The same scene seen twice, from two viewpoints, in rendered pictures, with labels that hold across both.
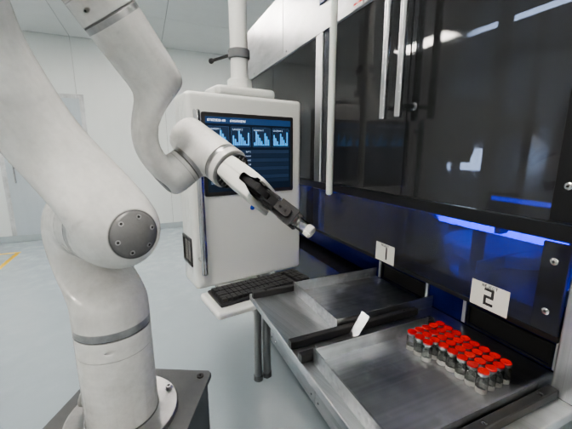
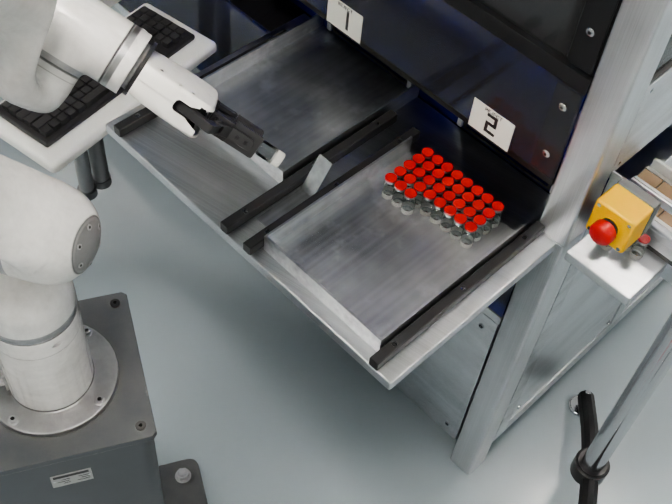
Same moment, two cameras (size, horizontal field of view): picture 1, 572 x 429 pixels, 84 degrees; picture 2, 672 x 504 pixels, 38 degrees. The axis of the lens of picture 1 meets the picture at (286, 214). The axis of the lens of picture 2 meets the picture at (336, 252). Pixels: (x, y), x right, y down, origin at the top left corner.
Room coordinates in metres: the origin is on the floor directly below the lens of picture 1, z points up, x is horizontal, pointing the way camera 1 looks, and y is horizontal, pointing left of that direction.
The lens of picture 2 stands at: (-0.29, 0.25, 2.14)
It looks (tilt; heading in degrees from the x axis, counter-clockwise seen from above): 52 degrees down; 334
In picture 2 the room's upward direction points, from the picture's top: 7 degrees clockwise
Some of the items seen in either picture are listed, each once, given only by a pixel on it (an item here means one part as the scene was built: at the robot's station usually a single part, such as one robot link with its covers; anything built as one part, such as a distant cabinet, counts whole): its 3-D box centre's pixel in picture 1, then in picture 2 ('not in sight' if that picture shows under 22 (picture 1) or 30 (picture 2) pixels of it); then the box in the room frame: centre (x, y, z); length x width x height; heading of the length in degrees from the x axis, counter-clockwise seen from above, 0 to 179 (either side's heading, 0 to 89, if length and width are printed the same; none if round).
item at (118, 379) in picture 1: (118, 370); (42, 344); (0.50, 0.30, 0.95); 0.19 x 0.19 x 0.18
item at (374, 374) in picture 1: (416, 371); (395, 236); (0.57, -0.27, 0.90); 0.34 x 0.26 x 0.04; 114
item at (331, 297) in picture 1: (359, 294); (303, 92); (0.93, -0.23, 0.90); 0.34 x 0.26 x 0.04; 114
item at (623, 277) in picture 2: not in sight; (620, 256); (0.44, -0.63, 0.87); 0.14 x 0.13 x 0.02; 114
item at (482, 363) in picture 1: (454, 354); (442, 200); (0.62, -0.37, 0.90); 0.18 x 0.02 x 0.05; 24
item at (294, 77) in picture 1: (292, 117); not in sight; (1.64, -0.03, 1.51); 0.49 x 0.01 x 0.59; 24
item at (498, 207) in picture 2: (468, 349); (459, 187); (0.63, -0.41, 0.90); 0.18 x 0.02 x 0.05; 24
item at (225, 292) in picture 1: (261, 284); (98, 69); (1.18, 0.09, 0.82); 0.40 x 0.14 x 0.02; 123
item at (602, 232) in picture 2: not in sight; (604, 230); (0.42, -0.54, 0.99); 0.04 x 0.04 x 0.04; 24
